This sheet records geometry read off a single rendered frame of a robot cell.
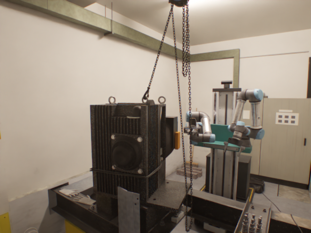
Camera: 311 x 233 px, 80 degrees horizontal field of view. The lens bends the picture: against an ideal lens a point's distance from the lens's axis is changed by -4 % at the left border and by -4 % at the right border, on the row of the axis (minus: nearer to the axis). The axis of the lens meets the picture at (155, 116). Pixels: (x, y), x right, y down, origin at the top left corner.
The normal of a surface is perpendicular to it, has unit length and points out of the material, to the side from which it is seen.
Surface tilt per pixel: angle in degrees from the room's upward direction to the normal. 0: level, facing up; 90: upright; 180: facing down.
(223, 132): 90
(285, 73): 90
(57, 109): 90
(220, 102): 90
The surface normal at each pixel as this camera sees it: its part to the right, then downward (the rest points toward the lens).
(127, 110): -0.37, 0.09
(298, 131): -0.57, 0.08
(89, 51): 0.82, 0.06
